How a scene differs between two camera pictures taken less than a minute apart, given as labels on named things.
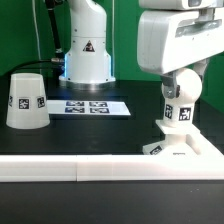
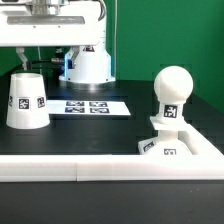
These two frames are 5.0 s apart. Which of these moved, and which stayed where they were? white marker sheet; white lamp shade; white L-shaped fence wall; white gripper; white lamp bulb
Moved: white gripper; white lamp bulb
Stayed: white L-shaped fence wall; white marker sheet; white lamp shade
